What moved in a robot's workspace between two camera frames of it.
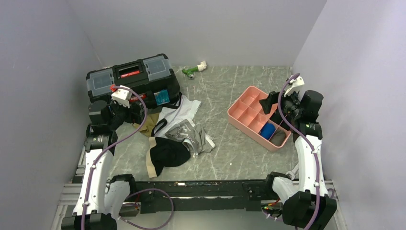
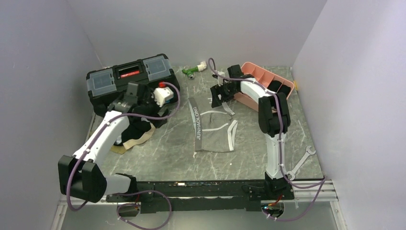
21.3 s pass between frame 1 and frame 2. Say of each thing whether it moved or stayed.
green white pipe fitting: stayed
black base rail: stayed
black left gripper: moved
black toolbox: stayed
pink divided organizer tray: moved
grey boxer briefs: moved
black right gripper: moved
